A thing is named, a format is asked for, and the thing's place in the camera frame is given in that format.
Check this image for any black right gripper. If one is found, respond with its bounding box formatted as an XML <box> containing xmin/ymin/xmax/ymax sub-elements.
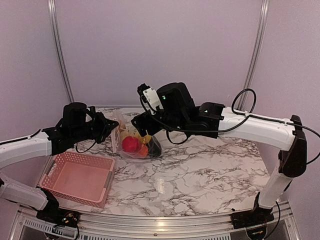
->
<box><xmin>131</xmin><ymin>108</ymin><xmax>189</xmax><ymax>136</ymax></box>

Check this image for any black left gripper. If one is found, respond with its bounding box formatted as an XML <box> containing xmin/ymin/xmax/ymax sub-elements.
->
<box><xmin>71</xmin><ymin>111</ymin><xmax>119</xmax><ymax>144</ymax></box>

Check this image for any clear zip top bag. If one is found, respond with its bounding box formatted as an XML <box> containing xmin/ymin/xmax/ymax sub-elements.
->
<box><xmin>111</xmin><ymin>109</ymin><xmax>162</xmax><ymax>160</ymax></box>

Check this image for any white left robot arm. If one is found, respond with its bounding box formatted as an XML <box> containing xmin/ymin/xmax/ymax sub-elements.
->
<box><xmin>0</xmin><ymin>102</ymin><xmax>119</xmax><ymax>223</ymax></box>

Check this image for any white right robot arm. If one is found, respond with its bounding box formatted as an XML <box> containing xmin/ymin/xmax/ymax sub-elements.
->
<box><xmin>131</xmin><ymin>82</ymin><xmax>307</xmax><ymax>224</ymax></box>

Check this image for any red fake apple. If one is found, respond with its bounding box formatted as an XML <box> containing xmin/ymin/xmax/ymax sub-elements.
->
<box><xmin>121</xmin><ymin>136</ymin><xmax>141</xmax><ymax>153</ymax></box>

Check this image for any yellow fake lemon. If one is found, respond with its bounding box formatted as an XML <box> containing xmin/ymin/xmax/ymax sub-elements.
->
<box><xmin>134</xmin><ymin>132</ymin><xmax>153</xmax><ymax>145</ymax></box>

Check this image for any orange fake fruit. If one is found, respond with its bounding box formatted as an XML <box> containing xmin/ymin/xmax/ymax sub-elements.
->
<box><xmin>138</xmin><ymin>145</ymin><xmax>149</xmax><ymax>158</ymax></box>

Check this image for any pink perforated plastic basket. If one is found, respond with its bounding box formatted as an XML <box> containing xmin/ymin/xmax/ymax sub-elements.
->
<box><xmin>39</xmin><ymin>151</ymin><xmax>115</xmax><ymax>208</ymax></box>

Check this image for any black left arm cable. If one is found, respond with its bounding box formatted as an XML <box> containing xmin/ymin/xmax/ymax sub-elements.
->
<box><xmin>74</xmin><ymin>139</ymin><xmax>101</xmax><ymax>154</ymax></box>

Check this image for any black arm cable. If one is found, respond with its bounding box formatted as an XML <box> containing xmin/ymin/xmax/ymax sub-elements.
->
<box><xmin>74</xmin><ymin>139</ymin><xmax>101</xmax><ymax>154</ymax></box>
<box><xmin>139</xmin><ymin>88</ymin><xmax>320</xmax><ymax>166</ymax></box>

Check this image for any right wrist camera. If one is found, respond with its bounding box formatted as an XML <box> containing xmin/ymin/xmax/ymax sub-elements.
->
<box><xmin>137</xmin><ymin>83</ymin><xmax>163</xmax><ymax>115</ymax></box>

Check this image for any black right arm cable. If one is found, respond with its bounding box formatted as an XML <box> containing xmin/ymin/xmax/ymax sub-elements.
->
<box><xmin>139</xmin><ymin>88</ymin><xmax>320</xmax><ymax>166</ymax></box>

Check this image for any left aluminium frame post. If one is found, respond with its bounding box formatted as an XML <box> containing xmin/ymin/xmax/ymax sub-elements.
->
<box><xmin>47</xmin><ymin>0</ymin><xmax>75</xmax><ymax>103</ymax></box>

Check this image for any aluminium frame post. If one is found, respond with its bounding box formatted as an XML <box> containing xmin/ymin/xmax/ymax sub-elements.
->
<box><xmin>47</xmin><ymin>0</ymin><xmax>75</xmax><ymax>103</ymax></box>
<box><xmin>236</xmin><ymin>0</ymin><xmax>271</xmax><ymax>111</ymax></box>

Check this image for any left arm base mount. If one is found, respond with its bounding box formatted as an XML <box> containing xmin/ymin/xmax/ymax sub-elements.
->
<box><xmin>36</xmin><ymin>208</ymin><xmax>80</xmax><ymax>228</ymax></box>

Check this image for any front aluminium rail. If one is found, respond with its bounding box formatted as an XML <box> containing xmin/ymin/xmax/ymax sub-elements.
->
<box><xmin>8</xmin><ymin>201</ymin><xmax>301</xmax><ymax>240</ymax></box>

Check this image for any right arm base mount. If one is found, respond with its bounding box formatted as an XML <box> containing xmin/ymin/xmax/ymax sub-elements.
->
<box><xmin>230</xmin><ymin>210</ymin><xmax>275</xmax><ymax>229</ymax></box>

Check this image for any right aluminium frame post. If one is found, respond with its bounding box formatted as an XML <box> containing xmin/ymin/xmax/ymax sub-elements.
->
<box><xmin>236</xmin><ymin>0</ymin><xmax>271</xmax><ymax>111</ymax></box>

